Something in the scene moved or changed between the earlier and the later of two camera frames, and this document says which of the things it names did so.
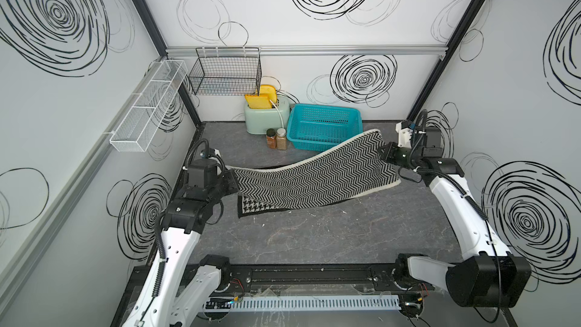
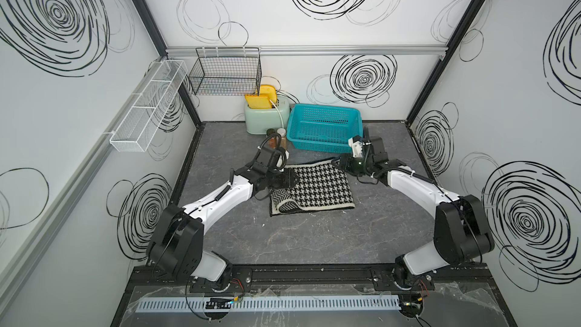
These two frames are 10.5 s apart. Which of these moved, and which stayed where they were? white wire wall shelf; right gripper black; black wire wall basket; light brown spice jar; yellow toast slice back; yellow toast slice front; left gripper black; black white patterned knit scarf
Moved: left gripper black; black white patterned knit scarf; right gripper black
Stayed: yellow toast slice front; yellow toast slice back; black wire wall basket; light brown spice jar; white wire wall shelf
